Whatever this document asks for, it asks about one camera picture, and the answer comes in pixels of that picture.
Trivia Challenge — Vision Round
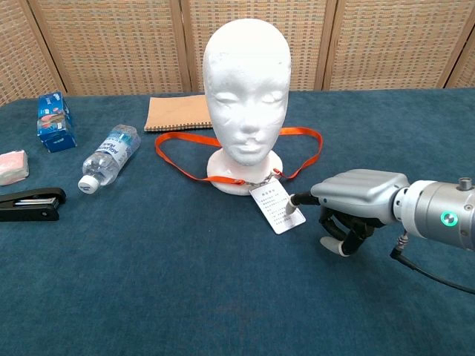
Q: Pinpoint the brown spiral notebook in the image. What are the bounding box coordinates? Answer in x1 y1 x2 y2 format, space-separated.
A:
143 94 213 133

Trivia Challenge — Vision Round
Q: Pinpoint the white styrofoam mannequin head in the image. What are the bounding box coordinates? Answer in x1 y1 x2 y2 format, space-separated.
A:
203 18 291 195

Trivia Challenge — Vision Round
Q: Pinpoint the white pink tissue pack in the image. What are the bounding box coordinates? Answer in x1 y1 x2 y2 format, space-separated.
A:
0 149 30 187

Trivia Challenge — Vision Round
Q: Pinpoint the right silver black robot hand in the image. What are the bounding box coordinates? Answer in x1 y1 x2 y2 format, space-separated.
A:
284 168 411 258

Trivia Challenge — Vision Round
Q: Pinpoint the dark blue table mat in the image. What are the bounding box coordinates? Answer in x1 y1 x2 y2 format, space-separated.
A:
0 88 475 356

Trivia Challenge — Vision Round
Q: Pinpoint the clear plastic water bottle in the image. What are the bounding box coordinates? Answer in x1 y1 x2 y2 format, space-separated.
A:
77 125 142 195

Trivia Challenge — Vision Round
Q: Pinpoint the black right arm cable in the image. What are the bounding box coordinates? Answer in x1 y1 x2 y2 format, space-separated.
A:
389 229 475 297

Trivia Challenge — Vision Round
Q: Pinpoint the orange lanyard with white card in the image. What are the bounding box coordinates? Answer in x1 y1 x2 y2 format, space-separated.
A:
154 127 323 235

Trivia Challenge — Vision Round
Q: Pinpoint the woven bamboo folding screen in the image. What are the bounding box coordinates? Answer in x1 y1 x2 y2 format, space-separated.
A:
0 0 475 107

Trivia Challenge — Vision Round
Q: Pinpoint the black stapler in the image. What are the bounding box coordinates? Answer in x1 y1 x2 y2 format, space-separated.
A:
0 187 67 223

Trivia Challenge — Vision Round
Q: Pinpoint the blue cookie box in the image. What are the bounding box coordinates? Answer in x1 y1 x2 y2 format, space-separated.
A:
36 92 78 154

